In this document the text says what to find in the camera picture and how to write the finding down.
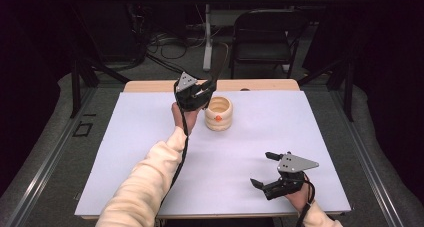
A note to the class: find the white desk leg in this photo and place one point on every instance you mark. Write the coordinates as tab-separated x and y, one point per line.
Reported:
208	33

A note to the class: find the person's left hand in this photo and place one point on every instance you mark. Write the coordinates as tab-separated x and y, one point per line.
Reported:
188	118

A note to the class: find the white table cover sheet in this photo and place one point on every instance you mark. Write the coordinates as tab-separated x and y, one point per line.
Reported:
250	127

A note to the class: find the black folding chair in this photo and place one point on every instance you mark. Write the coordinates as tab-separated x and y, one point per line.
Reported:
263	50

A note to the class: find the aluminium floor rail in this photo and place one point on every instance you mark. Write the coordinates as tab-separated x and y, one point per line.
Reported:
46	160
370	163

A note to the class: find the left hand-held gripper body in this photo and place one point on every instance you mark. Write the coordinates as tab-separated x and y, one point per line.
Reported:
186	93

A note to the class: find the cream ribbed utensil holder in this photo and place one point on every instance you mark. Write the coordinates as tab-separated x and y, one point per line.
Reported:
220	115

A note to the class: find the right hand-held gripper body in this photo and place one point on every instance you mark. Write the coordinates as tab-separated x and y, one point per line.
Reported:
293	165

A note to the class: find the wooden table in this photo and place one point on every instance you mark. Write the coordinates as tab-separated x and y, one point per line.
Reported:
260	85

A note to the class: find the person's right hand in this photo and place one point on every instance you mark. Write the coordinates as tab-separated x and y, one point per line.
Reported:
300	197

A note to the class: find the black metal stand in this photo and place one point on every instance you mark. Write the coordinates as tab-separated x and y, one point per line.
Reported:
348	90
76	87

